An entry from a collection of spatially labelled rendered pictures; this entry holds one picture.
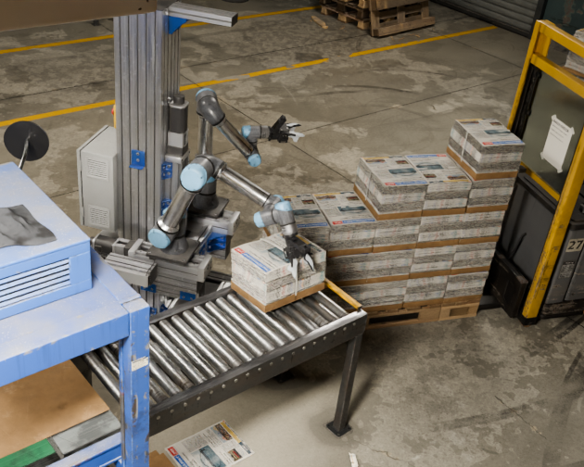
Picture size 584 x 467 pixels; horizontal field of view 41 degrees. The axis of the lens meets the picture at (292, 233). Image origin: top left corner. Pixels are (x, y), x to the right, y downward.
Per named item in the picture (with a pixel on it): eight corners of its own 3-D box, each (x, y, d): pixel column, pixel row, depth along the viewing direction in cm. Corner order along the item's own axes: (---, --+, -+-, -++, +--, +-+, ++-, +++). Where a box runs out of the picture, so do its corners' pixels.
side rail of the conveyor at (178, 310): (294, 277, 423) (297, 258, 417) (300, 282, 420) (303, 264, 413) (64, 369, 345) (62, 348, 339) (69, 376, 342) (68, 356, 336)
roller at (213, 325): (199, 310, 379) (200, 302, 376) (258, 366, 350) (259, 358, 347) (191, 314, 376) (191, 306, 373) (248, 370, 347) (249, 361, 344)
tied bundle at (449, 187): (396, 186, 491) (402, 154, 479) (438, 184, 500) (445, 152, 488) (420, 218, 461) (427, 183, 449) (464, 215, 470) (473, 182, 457)
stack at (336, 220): (254, 304, 509) (264, 195, 465) (413, 286, 545) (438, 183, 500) (270, 342, 479) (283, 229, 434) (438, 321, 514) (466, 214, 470)
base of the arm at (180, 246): (154, 251, 406) (155, 235, 401) (165, 236, 419) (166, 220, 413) (182, 258, 404) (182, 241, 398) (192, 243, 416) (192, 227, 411)
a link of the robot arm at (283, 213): (276, 202, 369) (292, 198, 365) (283, 224, 370) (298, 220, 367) (270, 206, 362) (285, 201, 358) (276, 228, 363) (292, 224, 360)
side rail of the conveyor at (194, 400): (357, 327, 392) (361, 308, 385) (364, 333, 389) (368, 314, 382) (120, 441, 314) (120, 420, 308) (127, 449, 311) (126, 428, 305)
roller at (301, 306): (268, 284, 404) (274, 277, 405) (327, 334, 375) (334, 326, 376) (263, 281, 400) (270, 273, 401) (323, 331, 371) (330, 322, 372)
